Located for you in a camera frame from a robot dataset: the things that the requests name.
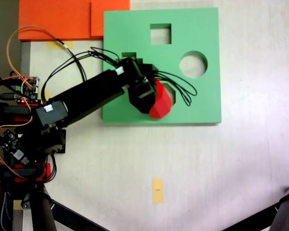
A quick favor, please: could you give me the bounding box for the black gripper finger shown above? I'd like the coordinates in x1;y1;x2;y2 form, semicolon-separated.
129;92;157;116

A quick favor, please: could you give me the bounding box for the red octagonal pillar block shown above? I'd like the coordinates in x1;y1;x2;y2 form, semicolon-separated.
148;79;173;120

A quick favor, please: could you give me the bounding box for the orange foam block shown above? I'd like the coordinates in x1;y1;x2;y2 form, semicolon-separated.
18;0;131;40

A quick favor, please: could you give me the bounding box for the green shape sorter board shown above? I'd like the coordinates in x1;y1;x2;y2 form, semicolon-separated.
102;7;222;126

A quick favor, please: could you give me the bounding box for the yellow tape strip with mark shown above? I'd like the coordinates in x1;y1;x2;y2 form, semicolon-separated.
152;178;165;205

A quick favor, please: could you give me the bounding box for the green black circuit board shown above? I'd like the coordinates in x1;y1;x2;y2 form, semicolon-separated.
14;76;42;104

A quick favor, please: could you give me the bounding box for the red black table clamp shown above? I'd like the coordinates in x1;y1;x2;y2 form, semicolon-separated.
0;102;39;126
0;162;51;183

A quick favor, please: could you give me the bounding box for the black tripod brace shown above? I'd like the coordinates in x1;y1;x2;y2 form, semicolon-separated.
50;199;109;231
223;206;280;231

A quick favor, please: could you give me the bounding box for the small black circuit board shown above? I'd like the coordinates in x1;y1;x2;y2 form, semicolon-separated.
0;129;31;167

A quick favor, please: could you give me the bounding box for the black tripod leg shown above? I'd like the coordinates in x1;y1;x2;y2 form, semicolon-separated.
270;181;289;231
26;190;58;231

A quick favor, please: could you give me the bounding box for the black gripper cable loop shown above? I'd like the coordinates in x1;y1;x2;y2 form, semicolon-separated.
156;69;198;107

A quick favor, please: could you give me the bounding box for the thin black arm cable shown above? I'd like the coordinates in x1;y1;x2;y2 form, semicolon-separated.
40;46;126;102

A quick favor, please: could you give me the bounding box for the black base cable loop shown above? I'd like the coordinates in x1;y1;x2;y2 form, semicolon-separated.
48;154;58;182

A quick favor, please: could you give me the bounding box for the short orange wire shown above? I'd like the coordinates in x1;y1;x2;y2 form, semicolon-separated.
0;97;34;132

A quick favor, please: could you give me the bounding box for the long orange black cable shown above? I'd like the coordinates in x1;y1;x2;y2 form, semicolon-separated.
6;26;88;83

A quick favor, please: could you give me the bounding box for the orange wire bundle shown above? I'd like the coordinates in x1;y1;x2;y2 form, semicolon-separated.
0;144;48;181

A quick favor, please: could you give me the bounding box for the blue braided cable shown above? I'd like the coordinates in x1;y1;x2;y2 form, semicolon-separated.
0;192;13;231

